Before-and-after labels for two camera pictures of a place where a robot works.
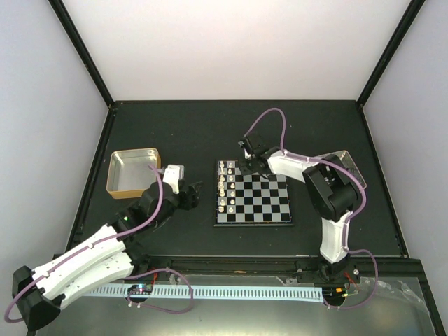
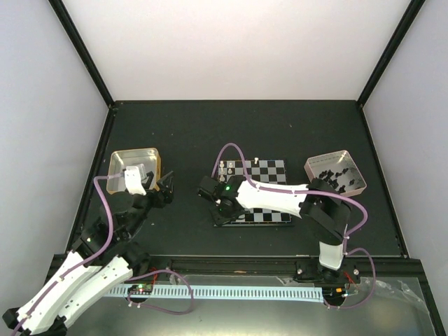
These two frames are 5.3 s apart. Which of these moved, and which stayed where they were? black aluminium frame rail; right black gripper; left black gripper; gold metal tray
Moved: left black gripper; right black gripper
Stayed: gold metal tray; black aluminium frame rail
